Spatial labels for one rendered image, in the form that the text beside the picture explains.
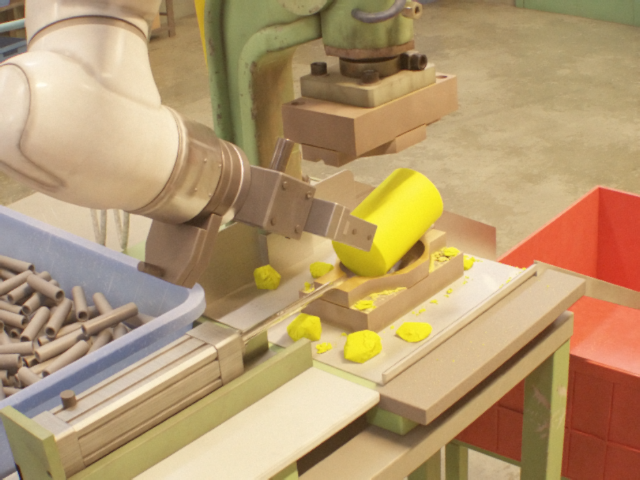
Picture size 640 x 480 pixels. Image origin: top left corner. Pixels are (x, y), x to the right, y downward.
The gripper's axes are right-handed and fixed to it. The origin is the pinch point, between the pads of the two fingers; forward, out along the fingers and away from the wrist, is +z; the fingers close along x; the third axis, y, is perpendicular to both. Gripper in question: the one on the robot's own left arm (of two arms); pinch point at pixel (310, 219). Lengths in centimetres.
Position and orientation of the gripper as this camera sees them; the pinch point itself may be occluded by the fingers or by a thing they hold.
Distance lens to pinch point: 101.1
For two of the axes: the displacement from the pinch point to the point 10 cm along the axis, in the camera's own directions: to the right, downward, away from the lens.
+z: 5.8, 2.0, 7.9
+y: 3.0, -9.5, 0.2
